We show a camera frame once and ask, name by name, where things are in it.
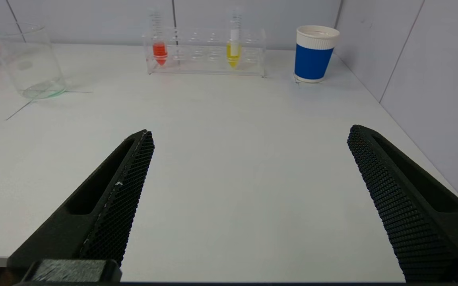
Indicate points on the test tube with yellow liquid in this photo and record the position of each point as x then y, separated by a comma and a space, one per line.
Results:
233, 53

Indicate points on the test tube with red liquid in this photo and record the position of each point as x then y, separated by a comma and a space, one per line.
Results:
160, 51

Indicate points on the blue and white paper cup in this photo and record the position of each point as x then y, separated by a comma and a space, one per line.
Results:
312, 59

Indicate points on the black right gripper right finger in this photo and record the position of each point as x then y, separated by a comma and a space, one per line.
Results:
412, 206

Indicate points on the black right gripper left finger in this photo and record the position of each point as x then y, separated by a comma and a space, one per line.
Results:
94, 214

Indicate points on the clear glass beaker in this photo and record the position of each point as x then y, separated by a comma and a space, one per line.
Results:
30, 67

